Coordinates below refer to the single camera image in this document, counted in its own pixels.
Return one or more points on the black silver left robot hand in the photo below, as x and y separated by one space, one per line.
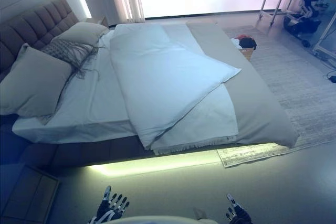
106 212

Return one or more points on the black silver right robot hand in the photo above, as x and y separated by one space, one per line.
239 216

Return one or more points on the white duvet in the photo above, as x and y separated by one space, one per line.
162 77

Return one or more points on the white bed sheet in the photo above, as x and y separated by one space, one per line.
99 103

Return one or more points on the beige bed runner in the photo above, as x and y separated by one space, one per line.
252 103

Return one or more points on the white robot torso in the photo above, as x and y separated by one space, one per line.
157 220

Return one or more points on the light wooden cabinet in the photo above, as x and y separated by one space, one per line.
29 195

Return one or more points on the white fringed blanket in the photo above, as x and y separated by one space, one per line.
210 119

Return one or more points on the grey area rug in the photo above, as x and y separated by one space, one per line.
296 90

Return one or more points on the large beige pillow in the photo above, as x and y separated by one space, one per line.
34 82
81 32

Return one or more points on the woven fringed cushion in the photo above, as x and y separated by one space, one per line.
68 51

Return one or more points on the white garment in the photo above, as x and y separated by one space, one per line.
235 43

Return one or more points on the red garment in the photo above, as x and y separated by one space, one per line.
242 36

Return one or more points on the small wooden nightstand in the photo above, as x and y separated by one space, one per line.
101 20

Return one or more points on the brown tufted headboard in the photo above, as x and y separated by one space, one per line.
39 22

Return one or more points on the dark bed frame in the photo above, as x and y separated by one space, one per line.
92 153

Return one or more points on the white metal frame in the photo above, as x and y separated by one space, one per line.
326 32

